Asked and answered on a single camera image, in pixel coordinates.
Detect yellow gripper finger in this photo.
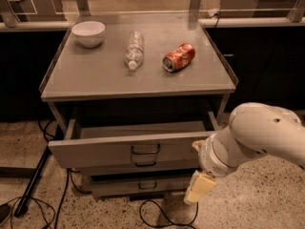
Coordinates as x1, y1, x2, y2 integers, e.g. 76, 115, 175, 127
184, 171, 215, 205

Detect grey top drawer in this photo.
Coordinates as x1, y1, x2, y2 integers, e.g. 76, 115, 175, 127
49, 113, 219, 168

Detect grey drawer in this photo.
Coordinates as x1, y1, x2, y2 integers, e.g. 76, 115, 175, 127
80, 158, 199, 176
91, 175, 191, 198
49, 113, 219, 168

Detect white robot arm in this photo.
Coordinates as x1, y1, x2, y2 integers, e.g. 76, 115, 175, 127
184, 102, 305, 204

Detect grey bottom drawer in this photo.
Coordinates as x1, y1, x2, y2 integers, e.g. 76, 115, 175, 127
91, 175, 191, 198

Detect grey drawer cabinet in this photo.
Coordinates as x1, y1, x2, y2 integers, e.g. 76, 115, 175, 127
40, 12, 237, 198

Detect grey middle drawer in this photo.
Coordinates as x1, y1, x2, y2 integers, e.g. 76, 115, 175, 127
80, 158, 199, 176

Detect orange soda can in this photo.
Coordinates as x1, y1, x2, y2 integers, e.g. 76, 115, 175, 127
163, 43, 195, 73

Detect clear plastic water bottle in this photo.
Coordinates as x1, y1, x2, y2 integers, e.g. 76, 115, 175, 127
125, 31, 144, 72

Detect white ceramic bowl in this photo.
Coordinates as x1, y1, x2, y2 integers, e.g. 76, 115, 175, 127
71, 21, 106, 48

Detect black floor pole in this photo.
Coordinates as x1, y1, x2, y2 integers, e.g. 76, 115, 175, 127
13, 126, 64, 218

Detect black cable under cabinet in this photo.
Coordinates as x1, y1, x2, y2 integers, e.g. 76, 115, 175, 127
138, 198, 200, 229

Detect black cables at left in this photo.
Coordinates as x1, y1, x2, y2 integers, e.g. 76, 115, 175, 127
0, 119, 92, 229

